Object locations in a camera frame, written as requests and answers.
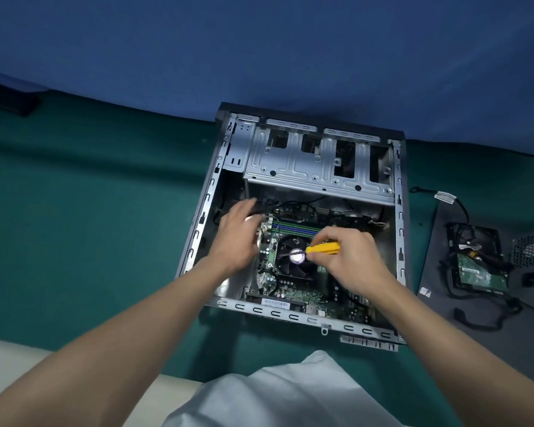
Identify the person's left thumb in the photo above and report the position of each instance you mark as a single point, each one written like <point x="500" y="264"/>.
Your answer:
<point x="257" y="229"/>

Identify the black case side panel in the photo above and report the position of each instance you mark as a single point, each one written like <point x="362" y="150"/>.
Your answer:
<point x="485" y="346"/>

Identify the silver metal drive cage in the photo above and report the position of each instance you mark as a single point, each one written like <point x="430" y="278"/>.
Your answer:
<point x="293" y="166"/>

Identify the person's right forearm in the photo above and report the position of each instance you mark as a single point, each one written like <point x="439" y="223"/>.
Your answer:
<point x="449" y="355"/>

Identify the person's white shirt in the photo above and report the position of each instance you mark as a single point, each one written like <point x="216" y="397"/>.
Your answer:
<point x="285" y="395"/>

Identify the person's right thumb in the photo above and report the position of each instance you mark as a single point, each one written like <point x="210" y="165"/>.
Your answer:
<point x="322" y="258"/>

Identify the person's right hand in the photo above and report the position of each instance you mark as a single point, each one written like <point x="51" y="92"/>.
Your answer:
<point x="358" y="262"/>

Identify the yellow screwdriver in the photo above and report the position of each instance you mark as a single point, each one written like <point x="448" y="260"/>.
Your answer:
<point x="322" y="248"/>

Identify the blue cloth backdrop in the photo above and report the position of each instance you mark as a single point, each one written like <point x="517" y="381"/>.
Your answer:
<point x="267" y="48"/>

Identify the green motherboard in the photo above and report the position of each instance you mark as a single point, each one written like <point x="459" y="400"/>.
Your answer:
<point x="293" y="295"/>

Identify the person's left forearm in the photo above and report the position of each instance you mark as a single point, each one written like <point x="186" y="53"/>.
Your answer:
<point x="115" y="346"/>

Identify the white sticker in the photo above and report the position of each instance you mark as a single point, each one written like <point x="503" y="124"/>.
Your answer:
<point x="425" y="292"/>

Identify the open grey computer case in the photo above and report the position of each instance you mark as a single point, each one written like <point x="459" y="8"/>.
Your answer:
<point x="204" y="208"/>

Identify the hard drive with green board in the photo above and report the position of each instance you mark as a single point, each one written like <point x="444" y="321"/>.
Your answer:
<point x="480" y="271"/>

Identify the green table cloth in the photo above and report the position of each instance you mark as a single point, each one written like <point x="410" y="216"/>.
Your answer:
<point x="80" y="217"/>

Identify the black processor cooler fan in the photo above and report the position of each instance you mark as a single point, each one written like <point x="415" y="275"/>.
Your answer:
<point x="291" y="266"/>

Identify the person's left hand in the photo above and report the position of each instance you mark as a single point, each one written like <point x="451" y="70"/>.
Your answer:
<point x="233" y="240"/>

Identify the black flat box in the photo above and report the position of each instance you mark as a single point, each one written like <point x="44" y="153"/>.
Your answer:
<point x="9" y="100"/>

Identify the row of memory slots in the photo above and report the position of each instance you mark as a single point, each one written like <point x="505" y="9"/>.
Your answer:
<point x="293" y="227"/>

